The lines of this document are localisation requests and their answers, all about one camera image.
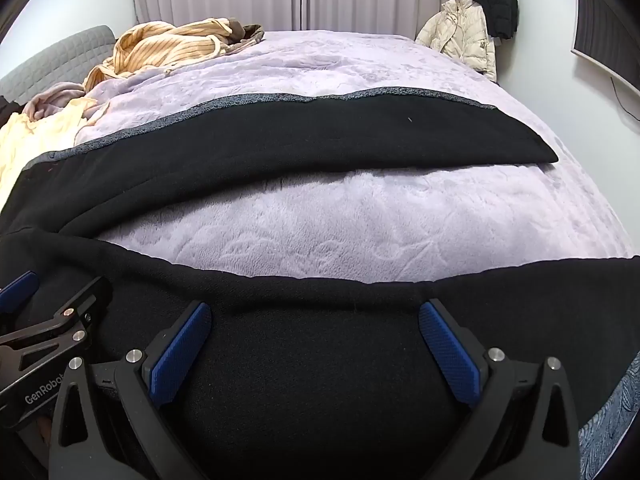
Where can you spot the black pants with patterned lining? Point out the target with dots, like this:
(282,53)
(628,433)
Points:
(315,227)

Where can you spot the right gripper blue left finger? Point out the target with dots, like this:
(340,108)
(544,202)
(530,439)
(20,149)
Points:
(106,423)

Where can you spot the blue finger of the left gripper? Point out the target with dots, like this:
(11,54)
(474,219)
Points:
(19,291)

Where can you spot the grey quilted headboard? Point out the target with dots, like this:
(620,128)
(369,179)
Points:
(69,60)

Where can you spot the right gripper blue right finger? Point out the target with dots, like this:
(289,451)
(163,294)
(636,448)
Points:
(523,423)

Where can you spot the mauve grey garment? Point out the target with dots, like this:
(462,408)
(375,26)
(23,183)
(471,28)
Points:
(52,100)

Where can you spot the cream puffer jacket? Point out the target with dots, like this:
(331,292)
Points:
(459,30)

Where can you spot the peach orange cloth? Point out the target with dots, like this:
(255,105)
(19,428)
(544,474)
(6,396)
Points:
(23,139)

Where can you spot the wall mounted monitor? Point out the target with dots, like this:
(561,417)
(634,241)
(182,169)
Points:
(602,39)

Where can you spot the tan striped garment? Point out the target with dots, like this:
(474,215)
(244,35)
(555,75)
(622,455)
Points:
(162,45)

